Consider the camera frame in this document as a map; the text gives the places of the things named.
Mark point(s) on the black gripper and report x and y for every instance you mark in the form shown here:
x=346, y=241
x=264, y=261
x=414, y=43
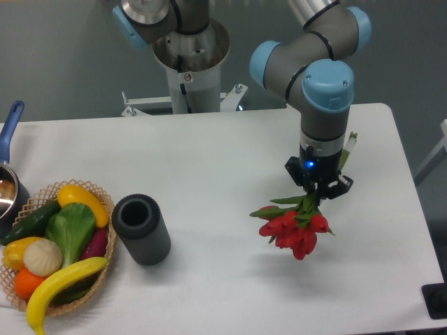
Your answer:
x=312, y=172

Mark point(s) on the red tulip bouquet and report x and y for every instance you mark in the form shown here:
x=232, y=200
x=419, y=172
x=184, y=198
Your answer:
x=295, y=222

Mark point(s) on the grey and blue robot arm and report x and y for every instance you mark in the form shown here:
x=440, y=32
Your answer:
x=309, y=74

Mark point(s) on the dark grey ribbed vase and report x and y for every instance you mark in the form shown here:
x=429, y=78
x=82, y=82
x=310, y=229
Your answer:
x=138, y=221

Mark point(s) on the black box at table edge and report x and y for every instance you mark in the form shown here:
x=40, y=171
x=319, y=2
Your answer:
x=435, y=300

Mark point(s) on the purple eggplant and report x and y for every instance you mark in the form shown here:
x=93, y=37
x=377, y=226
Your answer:
x=97, y=246

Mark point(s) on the yellow squash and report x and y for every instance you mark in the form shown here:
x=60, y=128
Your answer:
x=76, y=194

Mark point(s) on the green lettuce leaf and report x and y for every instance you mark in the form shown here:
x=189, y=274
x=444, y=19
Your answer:
x=71, y=229

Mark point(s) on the yellow banana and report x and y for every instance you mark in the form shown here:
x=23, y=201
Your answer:
x=54, y=284

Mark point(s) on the woven wicker basket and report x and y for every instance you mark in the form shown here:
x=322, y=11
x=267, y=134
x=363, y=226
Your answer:
x=9, y=299

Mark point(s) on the white steamed bun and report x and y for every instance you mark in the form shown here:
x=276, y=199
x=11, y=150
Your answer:
x=43, y=258

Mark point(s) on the green cucumber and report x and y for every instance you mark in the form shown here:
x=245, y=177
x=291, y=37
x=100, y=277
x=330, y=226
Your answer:
x=32, y=225

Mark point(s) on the orange fruit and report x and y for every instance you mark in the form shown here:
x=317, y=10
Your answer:
x=26, y=282

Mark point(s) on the yellow bell pepper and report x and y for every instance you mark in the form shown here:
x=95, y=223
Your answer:
x=13, y=253

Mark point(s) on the white metal base bracket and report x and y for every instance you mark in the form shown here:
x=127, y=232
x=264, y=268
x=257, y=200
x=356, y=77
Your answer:
x=229, y=102

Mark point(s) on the white frame at right edge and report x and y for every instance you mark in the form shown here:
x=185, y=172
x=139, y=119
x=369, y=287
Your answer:
x=432, y=159

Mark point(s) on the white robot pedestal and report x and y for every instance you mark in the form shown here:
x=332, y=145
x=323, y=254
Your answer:
x=193, y=67

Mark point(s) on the blue handled saucepan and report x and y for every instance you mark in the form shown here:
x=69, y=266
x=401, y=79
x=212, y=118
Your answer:
x=14, y=195

